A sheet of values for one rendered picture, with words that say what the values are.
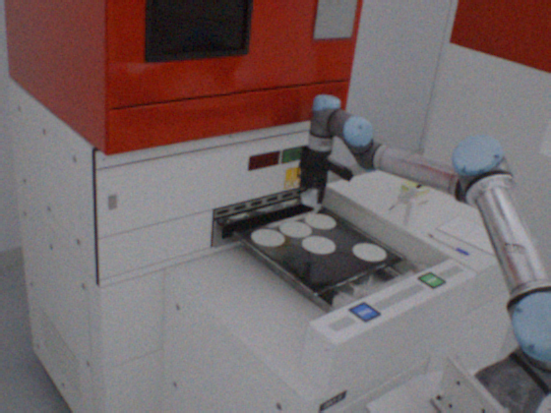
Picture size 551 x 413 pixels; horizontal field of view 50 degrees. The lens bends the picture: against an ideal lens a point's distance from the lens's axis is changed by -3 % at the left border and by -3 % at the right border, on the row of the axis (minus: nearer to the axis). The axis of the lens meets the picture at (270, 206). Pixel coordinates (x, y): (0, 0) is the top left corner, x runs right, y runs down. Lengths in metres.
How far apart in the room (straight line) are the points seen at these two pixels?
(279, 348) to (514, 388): 0.56
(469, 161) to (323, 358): 0.55
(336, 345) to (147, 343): 0.75
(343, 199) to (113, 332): 0.84
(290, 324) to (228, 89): 0.63
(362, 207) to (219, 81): 0.66
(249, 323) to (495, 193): 0.69
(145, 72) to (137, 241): 0.49
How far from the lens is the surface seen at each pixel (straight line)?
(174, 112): 1.52
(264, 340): 1.54
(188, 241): 1.78
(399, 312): 1.49
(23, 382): 2.66
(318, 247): 1.80
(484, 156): 1.41
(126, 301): 1.77
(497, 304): 1.98
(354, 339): 1.39
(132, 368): 1.94
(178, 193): 1.68
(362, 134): 1.63
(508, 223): 1.35
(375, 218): 1.92
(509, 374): 1.36
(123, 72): 1.42
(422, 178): 1.64
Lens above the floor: 1.79
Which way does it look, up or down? 27 degrees down
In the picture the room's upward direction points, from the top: 7 degrees clockwise
